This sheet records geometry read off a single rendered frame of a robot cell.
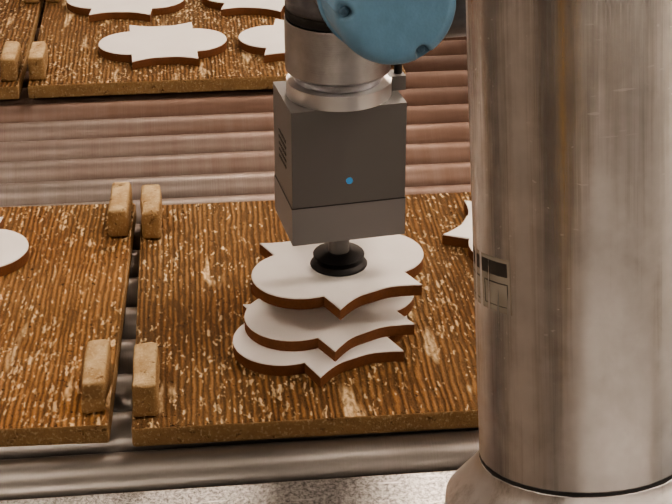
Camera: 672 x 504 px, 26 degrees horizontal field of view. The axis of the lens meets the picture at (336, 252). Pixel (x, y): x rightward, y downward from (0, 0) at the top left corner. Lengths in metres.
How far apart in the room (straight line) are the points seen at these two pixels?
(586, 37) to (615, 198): 0.06
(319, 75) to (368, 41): 0.14
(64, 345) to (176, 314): 0.09
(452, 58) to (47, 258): 0.64
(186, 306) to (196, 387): 0.12
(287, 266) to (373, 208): 0.09
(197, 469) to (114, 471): 0.06
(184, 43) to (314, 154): 0.67
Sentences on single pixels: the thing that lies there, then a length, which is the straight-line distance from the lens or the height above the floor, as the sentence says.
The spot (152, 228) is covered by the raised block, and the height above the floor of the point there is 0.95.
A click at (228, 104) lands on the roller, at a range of 1.57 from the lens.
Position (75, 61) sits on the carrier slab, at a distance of 1.66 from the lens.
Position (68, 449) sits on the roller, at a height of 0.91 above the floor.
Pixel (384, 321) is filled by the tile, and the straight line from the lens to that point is 1.08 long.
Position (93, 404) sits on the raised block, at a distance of 1.02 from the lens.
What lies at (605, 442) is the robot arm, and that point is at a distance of 0.57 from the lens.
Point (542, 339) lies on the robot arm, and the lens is 0.56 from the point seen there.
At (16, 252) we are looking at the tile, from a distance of 1.23.
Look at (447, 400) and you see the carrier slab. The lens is 1.03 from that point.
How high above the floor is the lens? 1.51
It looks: 28 degrees down
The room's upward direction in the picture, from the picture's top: straight up
